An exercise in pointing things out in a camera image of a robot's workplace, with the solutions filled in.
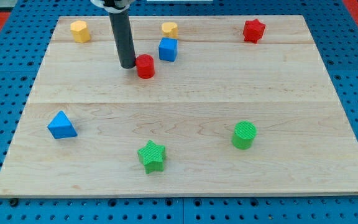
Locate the blue triangle block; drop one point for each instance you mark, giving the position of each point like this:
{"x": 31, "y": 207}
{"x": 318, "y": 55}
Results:
{"x": 61, "y": 127}

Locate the yellow hexagon block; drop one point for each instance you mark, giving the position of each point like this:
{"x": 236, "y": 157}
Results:
{"x": 80, "y": 32}

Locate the blue perforated base mat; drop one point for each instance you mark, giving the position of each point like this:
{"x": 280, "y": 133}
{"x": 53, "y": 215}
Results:
{"x": 23, "y": 42}

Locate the green star block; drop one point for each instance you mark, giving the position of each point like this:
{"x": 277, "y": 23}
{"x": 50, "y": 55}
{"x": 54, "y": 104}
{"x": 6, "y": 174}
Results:
{"x": 152, "y": 156}

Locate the red star block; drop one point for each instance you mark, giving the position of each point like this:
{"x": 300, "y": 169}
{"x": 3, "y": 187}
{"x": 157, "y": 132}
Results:
{"x": 253, "y": 31}

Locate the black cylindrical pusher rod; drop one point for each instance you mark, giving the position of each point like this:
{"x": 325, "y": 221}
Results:
{"x": 121, "y": 28}

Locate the light wooden board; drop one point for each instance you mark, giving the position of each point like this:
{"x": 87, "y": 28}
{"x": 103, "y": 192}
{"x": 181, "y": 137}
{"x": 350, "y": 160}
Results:
{"x": 304, "y": 144}

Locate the blue cube block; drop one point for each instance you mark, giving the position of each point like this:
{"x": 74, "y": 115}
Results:
{"x": 168, "y": 49}

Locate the green cylinder block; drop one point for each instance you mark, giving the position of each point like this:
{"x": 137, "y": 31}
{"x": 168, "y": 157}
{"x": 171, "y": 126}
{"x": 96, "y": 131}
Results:
{"x": 243, "y": 135}

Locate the red cylinder block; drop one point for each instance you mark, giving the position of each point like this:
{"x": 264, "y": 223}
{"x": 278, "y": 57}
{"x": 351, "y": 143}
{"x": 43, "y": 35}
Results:
{"x": 145, "y": 66}

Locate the yellow heart block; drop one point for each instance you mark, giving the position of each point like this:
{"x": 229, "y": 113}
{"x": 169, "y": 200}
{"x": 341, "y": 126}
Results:
{"x": 170, "y": 30}

